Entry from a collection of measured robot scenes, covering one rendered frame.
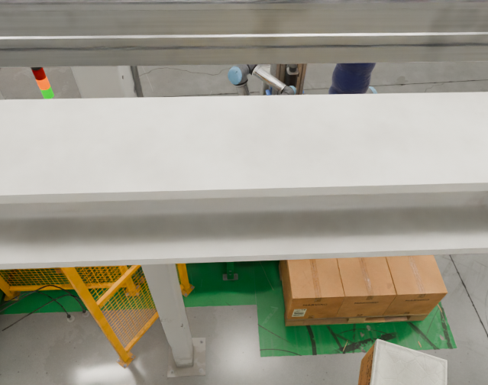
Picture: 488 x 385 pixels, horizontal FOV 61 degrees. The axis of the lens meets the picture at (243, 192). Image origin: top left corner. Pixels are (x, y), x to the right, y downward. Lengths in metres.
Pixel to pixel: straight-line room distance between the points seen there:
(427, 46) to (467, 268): 3.87
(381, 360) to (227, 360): 1.39
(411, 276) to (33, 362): 3.08
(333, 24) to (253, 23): 0.12
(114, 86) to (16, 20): 0.62
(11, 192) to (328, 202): 0.30
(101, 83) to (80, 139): 0.91
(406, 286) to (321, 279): 0.66
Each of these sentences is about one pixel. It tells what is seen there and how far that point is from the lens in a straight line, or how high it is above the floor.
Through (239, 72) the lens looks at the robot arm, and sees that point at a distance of 3.19.
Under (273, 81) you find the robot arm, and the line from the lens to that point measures 3.25.
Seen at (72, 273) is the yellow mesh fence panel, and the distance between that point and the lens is 2.42.
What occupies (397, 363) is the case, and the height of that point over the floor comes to 1.02.
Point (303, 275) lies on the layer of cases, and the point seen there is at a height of 0.54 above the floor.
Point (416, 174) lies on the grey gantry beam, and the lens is 0.39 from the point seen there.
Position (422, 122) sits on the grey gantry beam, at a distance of 0.44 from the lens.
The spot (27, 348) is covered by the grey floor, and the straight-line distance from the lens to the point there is 4.04.
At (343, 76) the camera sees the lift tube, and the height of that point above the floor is 2.01.
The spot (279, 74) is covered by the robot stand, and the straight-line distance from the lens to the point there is 3.52.
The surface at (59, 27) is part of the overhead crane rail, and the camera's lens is 0.71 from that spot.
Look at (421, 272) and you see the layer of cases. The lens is 3.64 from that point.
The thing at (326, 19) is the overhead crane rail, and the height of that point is 3.17.
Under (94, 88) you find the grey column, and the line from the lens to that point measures 1.33.
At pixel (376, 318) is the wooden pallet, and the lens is 3.93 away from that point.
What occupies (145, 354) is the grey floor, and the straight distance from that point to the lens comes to 3.73.
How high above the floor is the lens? 3.49
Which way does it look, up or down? 51 degrees down
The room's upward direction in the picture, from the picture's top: 2 degrees clockwise
